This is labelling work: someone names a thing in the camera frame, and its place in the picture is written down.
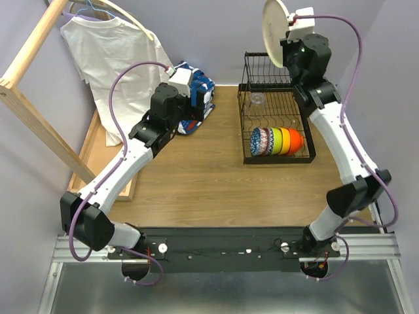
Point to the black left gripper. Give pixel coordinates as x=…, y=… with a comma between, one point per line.
x=200, y=99

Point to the clear faceted drinking glass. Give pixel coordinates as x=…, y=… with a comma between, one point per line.
x=256, y=102

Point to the red patterned bowl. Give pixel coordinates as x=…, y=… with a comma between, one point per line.
x=261, y=142

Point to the green bowl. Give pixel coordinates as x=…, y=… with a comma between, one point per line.
x=277, y=141

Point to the yellow bowl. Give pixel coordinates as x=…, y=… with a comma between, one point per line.
x=286, y=141

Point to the orange-red bowl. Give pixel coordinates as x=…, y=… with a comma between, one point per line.
x=296, y=141

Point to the white and green plate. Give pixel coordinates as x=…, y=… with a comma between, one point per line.
x=274, y=25

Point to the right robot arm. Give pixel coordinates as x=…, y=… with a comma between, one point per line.
x=306, y=58

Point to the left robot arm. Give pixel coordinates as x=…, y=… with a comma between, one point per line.
x=84, y=214

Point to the blue patterned cloth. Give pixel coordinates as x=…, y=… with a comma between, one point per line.
x=199, y=82

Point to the white t-shirt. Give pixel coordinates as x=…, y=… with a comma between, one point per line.
x=122, y=68

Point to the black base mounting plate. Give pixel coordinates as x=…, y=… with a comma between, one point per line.
x=233, y=249

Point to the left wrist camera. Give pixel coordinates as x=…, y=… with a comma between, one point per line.
x=181, y=80

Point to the black wire dish rack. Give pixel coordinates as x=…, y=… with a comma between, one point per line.
x=280, y=110

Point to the wooden clothes rack frame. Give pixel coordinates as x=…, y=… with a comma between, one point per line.
x=52, y=84

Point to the aluminium rail frame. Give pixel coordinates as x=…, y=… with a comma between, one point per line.
x=354, y=243

